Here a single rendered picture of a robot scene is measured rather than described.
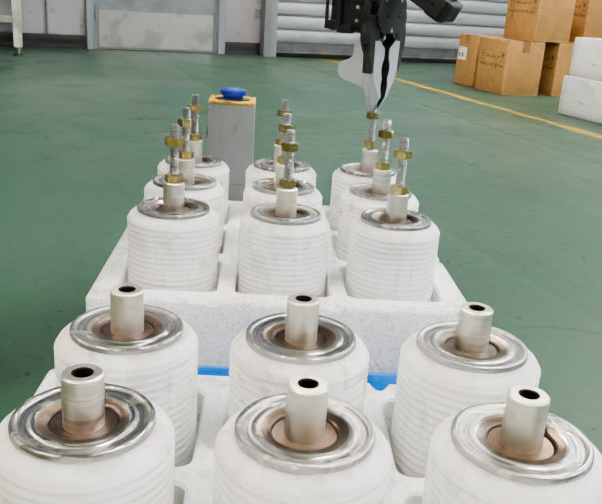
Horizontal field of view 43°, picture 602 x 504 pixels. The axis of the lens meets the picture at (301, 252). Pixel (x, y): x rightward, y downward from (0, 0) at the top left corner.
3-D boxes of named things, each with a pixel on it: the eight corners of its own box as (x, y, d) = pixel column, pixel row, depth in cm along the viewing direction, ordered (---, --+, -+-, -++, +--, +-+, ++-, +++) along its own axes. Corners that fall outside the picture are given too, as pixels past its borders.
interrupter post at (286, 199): (277, 213, 83) (279, 183, 82) (299, 216, 82) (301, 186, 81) (271, 219, 81) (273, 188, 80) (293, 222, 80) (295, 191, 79)
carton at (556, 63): (585, 97, 451) (594, 44, 441) (551, 96, 443) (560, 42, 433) (553, 90, 477) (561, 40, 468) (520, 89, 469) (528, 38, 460)
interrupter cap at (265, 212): (260, 204, 86) (261, 198, 85) (327, 213, 84) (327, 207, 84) (241, 222, 79) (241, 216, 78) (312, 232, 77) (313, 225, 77)
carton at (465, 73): (494, 83, 495) (500, 35, 485) (514, 88, 473) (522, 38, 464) (452, 82, 485) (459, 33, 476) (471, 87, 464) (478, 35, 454)
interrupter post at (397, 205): (381, 224, 82) (384, 194, 80) (387, 218, 84) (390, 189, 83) (403, 227, 81) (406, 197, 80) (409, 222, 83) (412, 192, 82)
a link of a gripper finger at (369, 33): (372, 72, 100) (380, 3, 98) (384, 74, 99) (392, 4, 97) (354, 72, 97) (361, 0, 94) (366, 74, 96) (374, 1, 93)
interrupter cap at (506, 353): (425, 374, 49) (427, 365, 49) (408, 326, 57) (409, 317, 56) (541, 380, 50) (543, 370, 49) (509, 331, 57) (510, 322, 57)
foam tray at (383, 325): (89, 454, 81) (84, 296, 75) (144, 309, 118) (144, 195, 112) (453, 465, 83) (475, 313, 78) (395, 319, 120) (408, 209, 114)
